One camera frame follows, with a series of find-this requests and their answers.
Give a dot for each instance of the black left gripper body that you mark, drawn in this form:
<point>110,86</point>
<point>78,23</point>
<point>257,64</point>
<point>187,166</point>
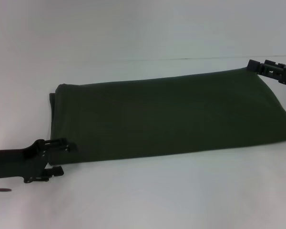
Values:
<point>16,163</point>

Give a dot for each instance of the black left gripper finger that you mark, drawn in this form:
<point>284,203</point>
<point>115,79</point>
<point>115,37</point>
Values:
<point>62,145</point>
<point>52,173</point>

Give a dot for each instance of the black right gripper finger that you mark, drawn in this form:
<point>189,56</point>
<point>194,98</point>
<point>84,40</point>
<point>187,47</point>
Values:
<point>271,74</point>
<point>257,65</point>

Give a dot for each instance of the dark green t-shirt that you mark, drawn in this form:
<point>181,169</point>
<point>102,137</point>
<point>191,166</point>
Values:
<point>169,114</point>

